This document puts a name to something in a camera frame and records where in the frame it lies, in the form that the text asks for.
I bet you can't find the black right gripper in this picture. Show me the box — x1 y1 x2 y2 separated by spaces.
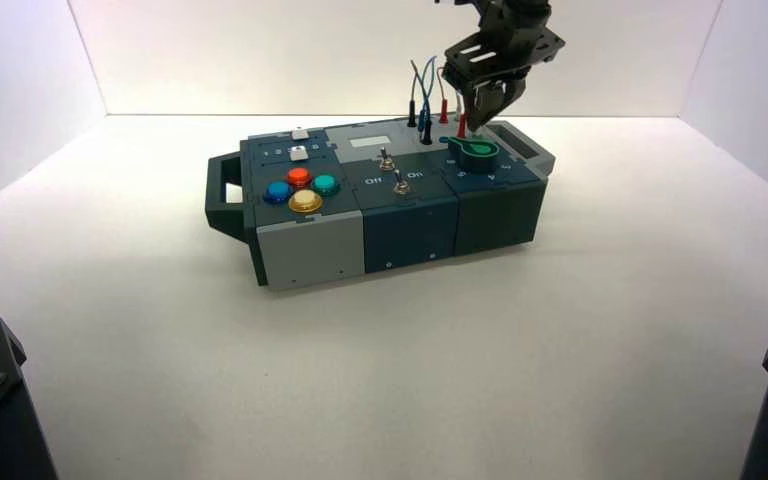
441 26 566 131

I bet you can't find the green rotary knob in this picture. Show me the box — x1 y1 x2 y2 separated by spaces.
438 134 501 175

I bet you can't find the dark modular task box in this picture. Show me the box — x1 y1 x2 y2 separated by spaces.
205 117 556 293

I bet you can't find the green dome push button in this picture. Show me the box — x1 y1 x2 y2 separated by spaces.
311 174 342 198

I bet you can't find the yellow dome push button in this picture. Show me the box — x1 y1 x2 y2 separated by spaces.
288 189 324 215

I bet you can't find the blue dome push button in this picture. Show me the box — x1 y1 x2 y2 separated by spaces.
263 181 295 205

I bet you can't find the red jumper wire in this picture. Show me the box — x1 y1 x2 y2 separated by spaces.
435 64 470 140

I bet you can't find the black jumper wire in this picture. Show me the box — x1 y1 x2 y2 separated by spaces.
407 60 434 146

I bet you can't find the blue jumper wire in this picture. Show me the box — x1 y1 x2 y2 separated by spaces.
415 55 438 132

